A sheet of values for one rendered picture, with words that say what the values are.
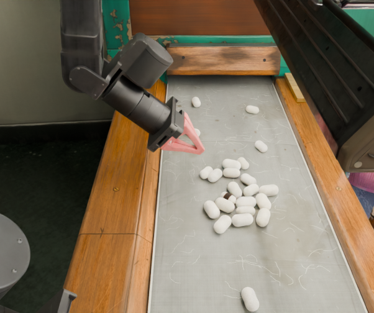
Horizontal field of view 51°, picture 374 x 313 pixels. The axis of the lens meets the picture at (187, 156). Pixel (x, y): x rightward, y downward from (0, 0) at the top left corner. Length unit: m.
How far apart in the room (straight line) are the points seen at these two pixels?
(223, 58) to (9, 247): 0.85
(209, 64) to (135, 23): 0.22
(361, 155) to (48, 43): 1.85
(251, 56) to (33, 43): 1.27
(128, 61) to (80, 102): 1.56
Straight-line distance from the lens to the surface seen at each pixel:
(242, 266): 0.62
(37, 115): 2.25
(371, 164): 0.32
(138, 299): 0.57
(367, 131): 0.31
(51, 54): 2.07
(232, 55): 1.05
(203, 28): 1.08
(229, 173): 0.76
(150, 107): 0.65
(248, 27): 1.09
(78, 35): 0.60
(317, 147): 0.85
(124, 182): 0.73
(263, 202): 0.69
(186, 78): 1.15
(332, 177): 0.78
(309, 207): 0.74
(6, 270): 0.27
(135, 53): 0.62
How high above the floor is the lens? 1.23
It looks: 36 degrees down
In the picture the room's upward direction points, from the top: straight up
